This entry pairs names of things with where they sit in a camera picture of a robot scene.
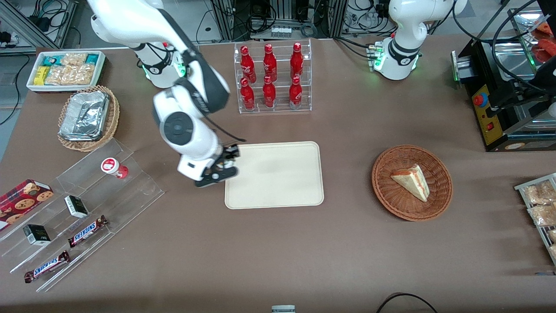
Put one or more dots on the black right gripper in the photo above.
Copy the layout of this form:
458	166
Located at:
227	155

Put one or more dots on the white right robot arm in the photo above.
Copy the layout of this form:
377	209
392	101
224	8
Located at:
191	130

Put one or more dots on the beige plastic tray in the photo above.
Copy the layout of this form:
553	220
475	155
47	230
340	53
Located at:
278	178

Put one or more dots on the tray of packaged snacks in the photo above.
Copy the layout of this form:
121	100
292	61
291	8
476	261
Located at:
541	230

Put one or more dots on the steel tray with red packs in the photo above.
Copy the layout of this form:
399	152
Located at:
527	26

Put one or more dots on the red cola bottle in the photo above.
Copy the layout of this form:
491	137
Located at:
247	65
296	63
295	94
269	94
247	95
269	64

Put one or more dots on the clear acrylic bottle rack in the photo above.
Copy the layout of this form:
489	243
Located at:
280	106

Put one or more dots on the clear acrylic stepped stand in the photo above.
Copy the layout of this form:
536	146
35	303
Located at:
56	256
126	200

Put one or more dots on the wicker basket with foil trays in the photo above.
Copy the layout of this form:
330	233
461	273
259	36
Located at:
112	117

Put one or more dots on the stack of foil trays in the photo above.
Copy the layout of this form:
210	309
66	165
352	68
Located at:
84	115

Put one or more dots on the small grey device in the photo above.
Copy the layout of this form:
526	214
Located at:
283	309

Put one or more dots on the Snickers chocolate bar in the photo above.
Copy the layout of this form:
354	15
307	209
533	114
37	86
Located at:
47	266
88	230

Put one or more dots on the black tissue pack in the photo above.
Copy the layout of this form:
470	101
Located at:
76	206
36	234

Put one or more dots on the round brown wicker basket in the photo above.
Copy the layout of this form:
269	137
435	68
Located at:
391	195

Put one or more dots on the teal snack packet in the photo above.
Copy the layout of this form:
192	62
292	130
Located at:
51	60
92	58

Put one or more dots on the clear bag of crackers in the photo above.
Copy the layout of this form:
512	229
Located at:
74	59
71	74

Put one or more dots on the white plastic snack bin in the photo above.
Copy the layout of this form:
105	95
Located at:
65	88

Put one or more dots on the triangular sandwich slice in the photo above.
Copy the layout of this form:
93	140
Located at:
412	182

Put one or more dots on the yellow snack packet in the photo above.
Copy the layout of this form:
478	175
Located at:
41	74

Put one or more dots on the red plaid cookie box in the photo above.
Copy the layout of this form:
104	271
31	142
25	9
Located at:
24	200

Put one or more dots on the red emergency stop button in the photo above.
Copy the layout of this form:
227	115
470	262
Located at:
480	100

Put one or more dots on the black machine with yellow panel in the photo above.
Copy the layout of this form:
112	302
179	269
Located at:
491	74

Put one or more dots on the clear bag of pastries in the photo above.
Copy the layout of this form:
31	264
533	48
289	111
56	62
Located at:
538	193
544	214

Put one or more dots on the aluminium frame rail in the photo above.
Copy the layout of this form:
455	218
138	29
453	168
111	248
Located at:
26	28

